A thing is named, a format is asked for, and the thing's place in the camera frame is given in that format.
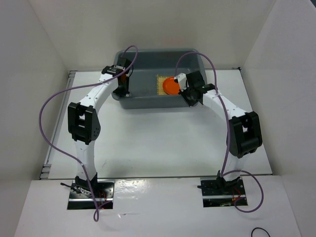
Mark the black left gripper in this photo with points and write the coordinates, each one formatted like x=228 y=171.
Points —
x=123 y=93

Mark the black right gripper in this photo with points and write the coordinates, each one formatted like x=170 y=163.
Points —
x=190 y=102

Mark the orange plastic bowl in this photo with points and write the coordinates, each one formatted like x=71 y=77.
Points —
x=170 y=86

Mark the yellow woven bamboo mat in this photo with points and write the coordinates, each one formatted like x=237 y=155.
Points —
x=160 y=79

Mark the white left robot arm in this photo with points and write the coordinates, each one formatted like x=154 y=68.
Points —
x=83 y=121

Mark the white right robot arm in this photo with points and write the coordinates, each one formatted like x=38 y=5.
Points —
x=244 y=132

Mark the grey plastic bin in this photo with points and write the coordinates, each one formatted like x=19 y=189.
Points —
x=151 y=63

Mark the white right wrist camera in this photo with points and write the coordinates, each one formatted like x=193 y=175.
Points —
x=181 y=79

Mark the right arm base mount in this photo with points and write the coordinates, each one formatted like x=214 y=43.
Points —
x=214 y=195

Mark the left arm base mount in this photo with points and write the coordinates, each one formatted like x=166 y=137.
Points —
x=81 y=199

